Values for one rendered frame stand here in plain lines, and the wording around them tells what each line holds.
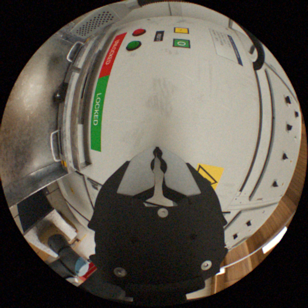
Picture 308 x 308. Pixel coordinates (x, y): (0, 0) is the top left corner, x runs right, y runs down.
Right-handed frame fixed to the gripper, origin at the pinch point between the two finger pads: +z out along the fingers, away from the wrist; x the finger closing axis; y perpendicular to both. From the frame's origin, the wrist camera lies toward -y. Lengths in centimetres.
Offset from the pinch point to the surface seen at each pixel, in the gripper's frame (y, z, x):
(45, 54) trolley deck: -31.1, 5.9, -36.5
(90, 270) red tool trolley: 245, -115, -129
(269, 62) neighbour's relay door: -46, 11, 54
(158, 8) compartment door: -51, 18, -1
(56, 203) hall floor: 91, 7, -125
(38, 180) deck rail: 10.4, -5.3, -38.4
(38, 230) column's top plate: 33, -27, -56
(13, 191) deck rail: 6.4, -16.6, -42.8
